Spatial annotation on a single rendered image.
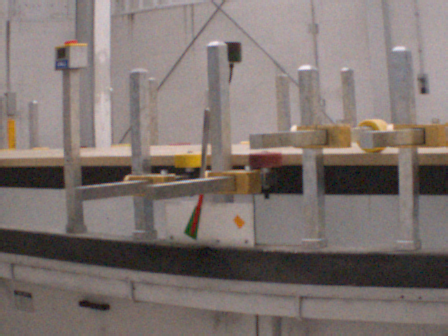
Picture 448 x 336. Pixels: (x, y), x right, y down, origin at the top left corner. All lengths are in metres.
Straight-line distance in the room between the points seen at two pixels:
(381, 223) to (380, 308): 0.28
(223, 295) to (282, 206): 0.28
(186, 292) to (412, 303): 0.64
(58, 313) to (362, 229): 1.20
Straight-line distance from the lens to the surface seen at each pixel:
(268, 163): 2.33
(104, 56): 3.88
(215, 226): 2.29
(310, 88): 2.13
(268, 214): 2.47
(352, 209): 2.34
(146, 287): 2.50
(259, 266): 2.21
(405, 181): 2.02
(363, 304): 2.13
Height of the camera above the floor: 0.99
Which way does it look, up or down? 3 degrees down
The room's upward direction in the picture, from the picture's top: 2 degrees counter-clockwise
